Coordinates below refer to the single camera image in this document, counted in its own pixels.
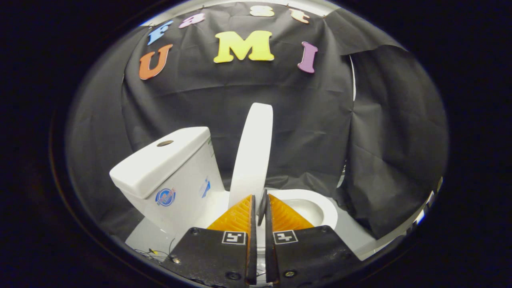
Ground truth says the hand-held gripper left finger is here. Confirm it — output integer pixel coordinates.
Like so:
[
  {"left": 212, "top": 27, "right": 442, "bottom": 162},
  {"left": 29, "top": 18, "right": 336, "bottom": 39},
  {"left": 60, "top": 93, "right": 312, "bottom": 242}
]
[{"left": 170, "top": 194, "right": 258, "bottom": 286}]

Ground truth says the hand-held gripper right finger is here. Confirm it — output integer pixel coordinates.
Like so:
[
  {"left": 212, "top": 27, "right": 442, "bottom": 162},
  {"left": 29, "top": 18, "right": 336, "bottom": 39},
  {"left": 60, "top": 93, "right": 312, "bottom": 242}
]
[{"left": 265, "top": 194, "right": 362, "bottom": 286}]

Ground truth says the white toilet lid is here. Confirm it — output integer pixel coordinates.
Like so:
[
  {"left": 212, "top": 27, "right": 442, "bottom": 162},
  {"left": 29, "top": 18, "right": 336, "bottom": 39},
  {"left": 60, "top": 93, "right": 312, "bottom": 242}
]
[{"left": 228, "top": 103, "right": 274, "bottom": 227}]

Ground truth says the white ceramic toilet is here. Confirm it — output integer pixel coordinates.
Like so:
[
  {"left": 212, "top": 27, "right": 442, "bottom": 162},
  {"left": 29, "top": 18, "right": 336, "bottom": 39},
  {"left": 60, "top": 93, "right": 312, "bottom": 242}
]
[{"left": 109, "top": 127, "right": 339, "bottom": 262}]

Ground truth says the black backdrop cloth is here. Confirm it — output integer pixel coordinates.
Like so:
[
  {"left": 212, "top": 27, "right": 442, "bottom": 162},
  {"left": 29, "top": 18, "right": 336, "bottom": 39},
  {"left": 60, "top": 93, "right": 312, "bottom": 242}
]
[{"left": 66, "top": 2, "right": 448, "bottom": 240}]

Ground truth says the thin black cable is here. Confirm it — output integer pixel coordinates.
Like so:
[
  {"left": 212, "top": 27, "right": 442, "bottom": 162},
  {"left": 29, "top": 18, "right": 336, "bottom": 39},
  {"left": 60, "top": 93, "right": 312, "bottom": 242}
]
[{"left": 134, "top": 238, "right": 177, "bottom": 262}]

